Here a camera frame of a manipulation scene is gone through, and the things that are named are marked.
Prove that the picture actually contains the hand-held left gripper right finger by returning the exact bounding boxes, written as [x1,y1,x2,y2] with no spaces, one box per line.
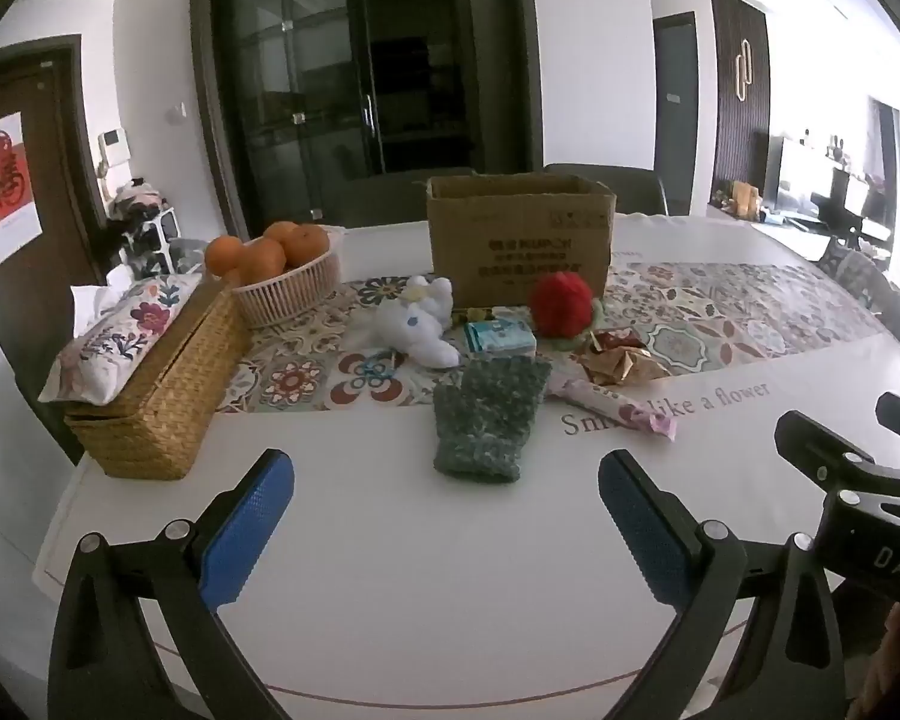
[598,450,848,720]

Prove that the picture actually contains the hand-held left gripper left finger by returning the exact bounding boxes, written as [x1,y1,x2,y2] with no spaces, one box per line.
[47,448,296,720]

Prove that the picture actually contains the white plush toy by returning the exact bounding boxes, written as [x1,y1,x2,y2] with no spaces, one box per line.
[375,275,463,370]

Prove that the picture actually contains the brown cardboard box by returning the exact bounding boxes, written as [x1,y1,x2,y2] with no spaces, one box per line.
[426,175,617,308]

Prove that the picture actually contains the pink snack packet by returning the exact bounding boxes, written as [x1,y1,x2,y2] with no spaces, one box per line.
[544,373,680,443]

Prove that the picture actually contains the grey patterned chair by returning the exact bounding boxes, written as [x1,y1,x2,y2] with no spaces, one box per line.
[817,235,900,350]

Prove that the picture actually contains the patterned table runner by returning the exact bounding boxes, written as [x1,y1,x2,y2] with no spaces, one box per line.
[214,261,890,415]

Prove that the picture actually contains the woven wicker tissue box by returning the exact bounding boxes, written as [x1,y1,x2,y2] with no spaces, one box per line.
[64,281,253,482]

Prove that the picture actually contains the gold crumpled wrapper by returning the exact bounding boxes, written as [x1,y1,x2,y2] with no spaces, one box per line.
[577,330,673,386]

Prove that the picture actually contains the green knitted glove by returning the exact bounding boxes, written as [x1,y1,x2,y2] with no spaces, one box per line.
[432,357,554,485]

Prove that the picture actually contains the red knitted strawberry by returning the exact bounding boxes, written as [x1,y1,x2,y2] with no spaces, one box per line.
[529,271,605,352]

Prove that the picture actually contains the floral fabric tissue pouch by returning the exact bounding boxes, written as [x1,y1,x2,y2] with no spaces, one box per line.
[37,264,204,404]

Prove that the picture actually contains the white plastic basket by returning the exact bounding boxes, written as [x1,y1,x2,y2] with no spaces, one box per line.
[221,227,344,329]

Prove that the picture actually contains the blue white tissue packet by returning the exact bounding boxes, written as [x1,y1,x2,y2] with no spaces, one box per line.
[463,319,539,360]

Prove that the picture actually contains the television screen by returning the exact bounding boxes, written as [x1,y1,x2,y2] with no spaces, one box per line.
[768,133,895,235]

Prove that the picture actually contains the dark dining chair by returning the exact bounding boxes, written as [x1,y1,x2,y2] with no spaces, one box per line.
[319,166,482,230]
[543,163,670,218]

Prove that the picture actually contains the dark grey door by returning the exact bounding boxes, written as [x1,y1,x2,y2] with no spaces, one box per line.
[653,12,701,215]

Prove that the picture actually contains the dark wooden door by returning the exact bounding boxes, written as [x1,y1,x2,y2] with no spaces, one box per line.
[0,36,107,331]

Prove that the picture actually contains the red paper door poster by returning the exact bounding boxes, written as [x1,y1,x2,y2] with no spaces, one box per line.
[0,112,44,266]

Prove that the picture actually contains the dark glass sliding doors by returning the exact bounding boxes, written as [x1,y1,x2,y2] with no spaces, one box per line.
[189,0,545,232]

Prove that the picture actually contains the dark slatted wall panel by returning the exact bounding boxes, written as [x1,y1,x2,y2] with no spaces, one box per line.
[708,0,770,205]

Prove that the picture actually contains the white wall intercom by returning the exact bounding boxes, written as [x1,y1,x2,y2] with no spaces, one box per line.
[97,131,131,175]

